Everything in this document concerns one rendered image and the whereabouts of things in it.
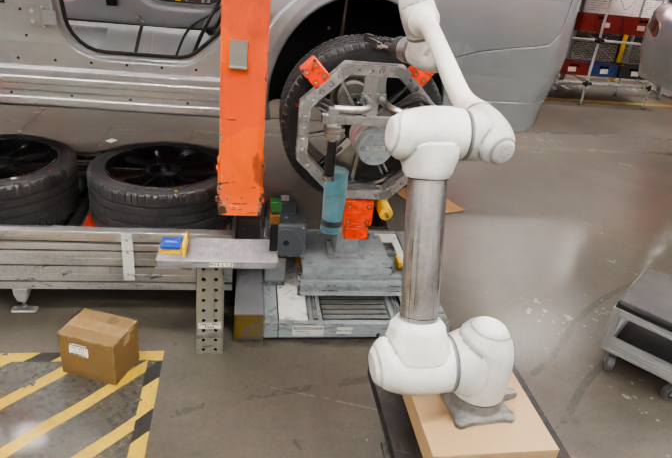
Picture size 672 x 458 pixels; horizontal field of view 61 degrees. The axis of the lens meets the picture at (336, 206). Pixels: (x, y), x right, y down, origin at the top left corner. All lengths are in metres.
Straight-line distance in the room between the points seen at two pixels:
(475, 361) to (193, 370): 1.15
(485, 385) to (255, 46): 1.29
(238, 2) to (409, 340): 1.20
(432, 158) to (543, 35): 1.55
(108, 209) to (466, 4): 1.76
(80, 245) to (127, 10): 2.26
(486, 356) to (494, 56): 1.58
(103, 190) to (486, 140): 1.66
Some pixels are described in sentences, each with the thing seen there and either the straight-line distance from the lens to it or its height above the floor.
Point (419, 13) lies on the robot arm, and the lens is 1.86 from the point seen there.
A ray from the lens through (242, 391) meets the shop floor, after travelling 2.23.
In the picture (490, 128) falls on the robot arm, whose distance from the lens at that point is 1.46.
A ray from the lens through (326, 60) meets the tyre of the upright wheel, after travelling 2.21.
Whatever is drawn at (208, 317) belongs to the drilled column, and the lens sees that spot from 2.27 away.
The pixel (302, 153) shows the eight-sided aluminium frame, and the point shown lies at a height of 0.77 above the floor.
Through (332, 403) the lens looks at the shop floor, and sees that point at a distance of 2.21.
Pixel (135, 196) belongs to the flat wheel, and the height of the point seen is 0.49.
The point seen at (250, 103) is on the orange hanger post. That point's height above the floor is 0.97.
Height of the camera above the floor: 1.55
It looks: 26 degrees down
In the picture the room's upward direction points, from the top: 6 degrees clockwise
